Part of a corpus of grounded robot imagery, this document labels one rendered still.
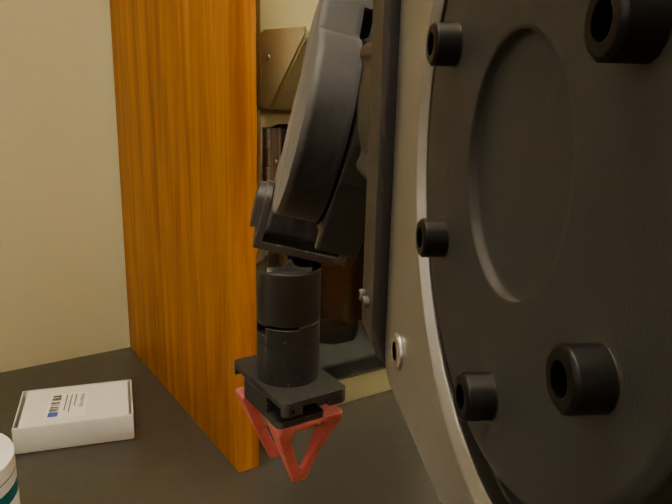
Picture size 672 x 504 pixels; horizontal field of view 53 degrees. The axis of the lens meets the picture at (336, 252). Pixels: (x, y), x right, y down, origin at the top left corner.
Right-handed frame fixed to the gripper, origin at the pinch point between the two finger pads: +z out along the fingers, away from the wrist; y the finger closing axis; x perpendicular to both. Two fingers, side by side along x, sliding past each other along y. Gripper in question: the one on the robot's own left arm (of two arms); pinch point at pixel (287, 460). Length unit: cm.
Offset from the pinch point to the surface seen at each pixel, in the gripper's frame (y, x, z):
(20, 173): 75, 10, -17
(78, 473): 33.4, 12.9, 16.4
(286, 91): 27.5, -14.8, -32.9
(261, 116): 32.4, -13.7, -29.5
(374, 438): 20.6, -26.0, 16.5
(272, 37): 29, -14, -39
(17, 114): 75, 10, -27
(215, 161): 28.9, -5.5, -24.4
